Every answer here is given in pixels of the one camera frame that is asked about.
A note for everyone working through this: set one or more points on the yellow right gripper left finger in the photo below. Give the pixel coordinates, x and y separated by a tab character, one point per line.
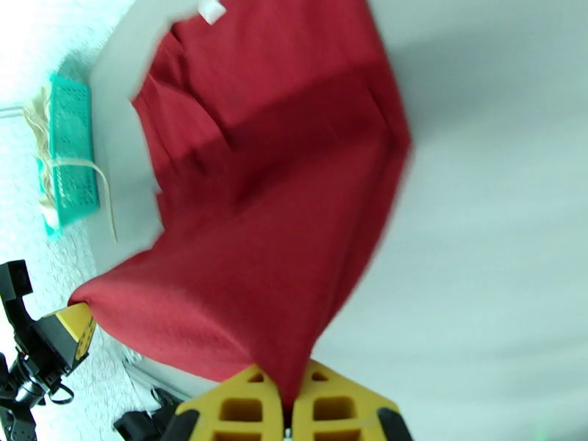
243	407

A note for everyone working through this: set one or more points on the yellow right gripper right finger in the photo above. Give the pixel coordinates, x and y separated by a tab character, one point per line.
335	407

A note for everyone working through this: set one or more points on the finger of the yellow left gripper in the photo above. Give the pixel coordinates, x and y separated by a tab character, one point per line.
79	322

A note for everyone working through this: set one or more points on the red t-shirt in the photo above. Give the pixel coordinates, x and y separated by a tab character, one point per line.
275	201

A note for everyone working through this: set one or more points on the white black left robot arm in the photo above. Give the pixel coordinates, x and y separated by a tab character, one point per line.
138	423

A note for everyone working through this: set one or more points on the green plastic basket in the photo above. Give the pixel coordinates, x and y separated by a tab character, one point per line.
73	155

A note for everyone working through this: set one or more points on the aluminium rail frame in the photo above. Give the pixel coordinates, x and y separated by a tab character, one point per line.
138	366

